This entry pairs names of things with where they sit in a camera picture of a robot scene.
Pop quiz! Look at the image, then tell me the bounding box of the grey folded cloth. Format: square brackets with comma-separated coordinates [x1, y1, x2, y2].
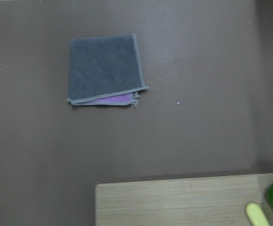
[67, 34, 148, 106]

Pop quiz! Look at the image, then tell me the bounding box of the wooden cutting board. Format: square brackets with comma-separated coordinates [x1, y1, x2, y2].
[95, 173, 273, 226]

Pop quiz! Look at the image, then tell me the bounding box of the yellow plastic knife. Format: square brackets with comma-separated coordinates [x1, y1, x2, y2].
[246, 203, 270, 226]

